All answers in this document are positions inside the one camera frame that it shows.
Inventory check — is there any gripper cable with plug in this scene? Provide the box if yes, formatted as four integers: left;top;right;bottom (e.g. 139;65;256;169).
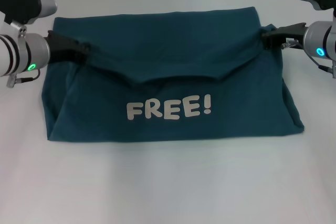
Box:
6;69;41;89
282;38;336;79

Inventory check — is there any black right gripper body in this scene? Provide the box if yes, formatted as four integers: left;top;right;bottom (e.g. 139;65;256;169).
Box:
272;22;308;49

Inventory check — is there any teal blue t-shirt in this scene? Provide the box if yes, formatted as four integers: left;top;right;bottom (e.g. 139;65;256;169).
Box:
41;6;305;144

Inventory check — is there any right gripper cable with plug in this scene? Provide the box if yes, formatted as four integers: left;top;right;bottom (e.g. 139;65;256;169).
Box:
282;38;336;79

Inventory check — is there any left gripper cable with plug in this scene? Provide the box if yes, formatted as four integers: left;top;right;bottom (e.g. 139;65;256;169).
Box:
6;69;41;89

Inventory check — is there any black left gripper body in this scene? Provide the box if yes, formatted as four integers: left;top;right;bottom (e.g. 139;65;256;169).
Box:
45;30;80;64

